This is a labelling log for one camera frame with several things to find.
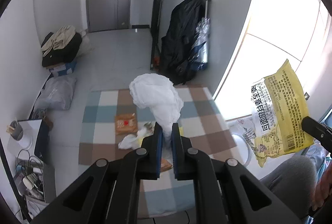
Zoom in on small printed wrapper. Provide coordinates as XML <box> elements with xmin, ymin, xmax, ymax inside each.
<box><xmin>144</xmin><ymin>122</ymin><xmax>155</xmax><ymax>133</ymax></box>

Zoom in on white tissue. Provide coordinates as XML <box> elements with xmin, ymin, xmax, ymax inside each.
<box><xmin>118</xmin><ymin>127</ymin><xmax>151</xmax><ymax>150</ymax></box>
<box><xmin>129</xmin><ymin>73</ymin><xmax>184</xmax><ymax>147</ymax></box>

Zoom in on yellow noodle wrapper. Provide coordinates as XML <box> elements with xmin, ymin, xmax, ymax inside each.
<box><xmin>248</xmin><ymin>60</ymin><xmax>314</xmax><ymax>167</ymax></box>
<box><xmin>178</xmin><ymin>126</ymin><xmax>184</xmax><ymax>136</ymax></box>

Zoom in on person's right hand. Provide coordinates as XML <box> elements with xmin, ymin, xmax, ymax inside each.
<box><xmin>312</xmin><ymin>163</ymin><xmax>332</xmax><ymax>211</ymax></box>

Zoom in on brown heart packet near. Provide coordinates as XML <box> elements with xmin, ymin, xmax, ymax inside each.
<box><xmin>160</xmin><ymin>158</ymin><xmax>173</xmax><ymax>172</ymax></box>

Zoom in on brown heart packet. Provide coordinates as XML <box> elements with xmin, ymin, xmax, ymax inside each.
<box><xmin>160</xmin><ymin>158</ymin><xmax>173</xmax><ymax>172</ymax></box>
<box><xmin>115</xmin><ymin>113</ymin><xmax>138</xmax><ymax>135</ymax></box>

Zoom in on brown heart packet far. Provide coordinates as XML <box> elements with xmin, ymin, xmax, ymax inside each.
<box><xmin>115</xmin><ymin>113</ymin><xmax>138</xmax><ymax>135</ymax></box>

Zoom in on checkered blue brown tablecloth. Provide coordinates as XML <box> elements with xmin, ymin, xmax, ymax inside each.
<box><xmin>78</xmin><ymin>85</ymin><xmax>238</xmax><ymax>218</ymax></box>

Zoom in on silver folded umbrella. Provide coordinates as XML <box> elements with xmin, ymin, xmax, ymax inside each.
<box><xmin>190</xmin><ymin>0</ymin><xmax>210</xmax><ymax>71</ymax></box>

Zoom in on black hanging bag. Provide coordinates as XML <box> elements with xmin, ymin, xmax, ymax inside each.
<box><xmin>159</xmin><ymin>0</ymin><xmax>205</xmax><ymax>85</ymax></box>

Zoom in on grey plastic parcel bag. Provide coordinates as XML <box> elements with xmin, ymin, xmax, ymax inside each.
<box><xmin>34</xmin><ymin>75</ymin><xmax>77</xmax><ymax>111</ymax></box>

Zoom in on blue white cardboard box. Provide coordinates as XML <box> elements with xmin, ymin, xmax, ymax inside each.
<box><xmin>48</xmin><ymin>60</ymin><xmax>77</xmax><ymax>77</ymax></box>

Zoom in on white plastic bag by clothes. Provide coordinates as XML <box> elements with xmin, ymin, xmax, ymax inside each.
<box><xmin>77</xmin><ymin>30</ymin><xmax>93</xmax><ymax>58</ymax></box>

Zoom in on white navy box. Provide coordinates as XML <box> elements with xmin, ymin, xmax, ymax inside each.
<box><xmin>7</xmin><ymin>119</ymin><xmax>50</xmax><ymax>163</ymax></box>

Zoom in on pile of clothes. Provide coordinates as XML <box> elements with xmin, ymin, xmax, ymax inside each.
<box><xmin>40</xmin><ymin>25</ymin><xmax>82</xmax><ymax>68</ymax></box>

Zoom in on grey cup with sticks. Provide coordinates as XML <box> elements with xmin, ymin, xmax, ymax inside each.
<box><xmin>6</xmin><ymin>121</ymin><xmax>24</xmax><ymax>141</ymax></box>

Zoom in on tangle of cables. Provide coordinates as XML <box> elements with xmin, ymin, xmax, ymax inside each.
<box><xmin>14</xmin><ymin>148</ymin><xmax>46</xmax><ymax>204</ymax></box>

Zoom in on black sliding door frame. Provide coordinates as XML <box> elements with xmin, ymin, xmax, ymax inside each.
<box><xmin>150</xmin><ymin>0</ymin><xmax>163</xmax><ymax>70</ymax></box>

